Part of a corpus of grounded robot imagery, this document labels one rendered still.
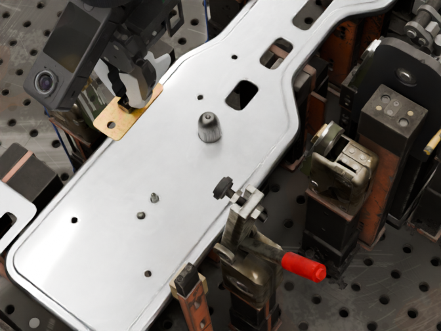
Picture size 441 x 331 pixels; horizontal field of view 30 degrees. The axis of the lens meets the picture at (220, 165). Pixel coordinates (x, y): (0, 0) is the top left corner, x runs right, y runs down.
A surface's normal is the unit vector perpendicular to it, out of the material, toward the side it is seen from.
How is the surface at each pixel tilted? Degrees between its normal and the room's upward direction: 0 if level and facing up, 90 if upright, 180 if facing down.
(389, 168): 90
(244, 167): 0
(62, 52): 32
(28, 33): 0
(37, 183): 0
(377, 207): 90
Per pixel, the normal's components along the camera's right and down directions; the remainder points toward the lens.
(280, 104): -0.05, -0.44
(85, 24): -0.39, 0.00
